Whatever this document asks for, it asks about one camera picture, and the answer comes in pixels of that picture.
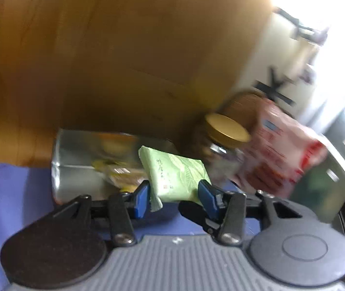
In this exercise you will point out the green snack packet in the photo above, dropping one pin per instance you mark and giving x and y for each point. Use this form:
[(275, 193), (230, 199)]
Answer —
[(172, 172)]

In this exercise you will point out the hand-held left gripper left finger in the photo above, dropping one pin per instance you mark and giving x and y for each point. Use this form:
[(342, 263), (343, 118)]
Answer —
[(142, 201)]

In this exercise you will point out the blue printed cloth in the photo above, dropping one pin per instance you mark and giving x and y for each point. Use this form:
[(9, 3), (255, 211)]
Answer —
[(9, 206)]

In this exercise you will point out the yellow snack packet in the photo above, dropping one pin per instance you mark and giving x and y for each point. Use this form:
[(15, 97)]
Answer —
[(121, 177)]

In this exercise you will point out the green cloth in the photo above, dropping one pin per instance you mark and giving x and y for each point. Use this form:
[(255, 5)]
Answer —
[(321, 188)]

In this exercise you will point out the black tape strip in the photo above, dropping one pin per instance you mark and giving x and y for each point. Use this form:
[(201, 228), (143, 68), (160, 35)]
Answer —
[(299, 25)]

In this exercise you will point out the black tape cross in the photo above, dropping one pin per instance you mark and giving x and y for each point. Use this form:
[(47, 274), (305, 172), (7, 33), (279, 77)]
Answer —
[(274, 89)]

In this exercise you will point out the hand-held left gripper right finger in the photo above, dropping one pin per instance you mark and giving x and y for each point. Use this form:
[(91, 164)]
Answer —
[(205, 198)]

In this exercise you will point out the gold-lidded clear jar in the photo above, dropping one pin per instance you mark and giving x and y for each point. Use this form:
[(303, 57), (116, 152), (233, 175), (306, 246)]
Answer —
[(227, 128)]

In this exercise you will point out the pink snack bag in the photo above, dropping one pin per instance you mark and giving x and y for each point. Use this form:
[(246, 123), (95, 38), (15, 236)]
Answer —
[(277, 145)]

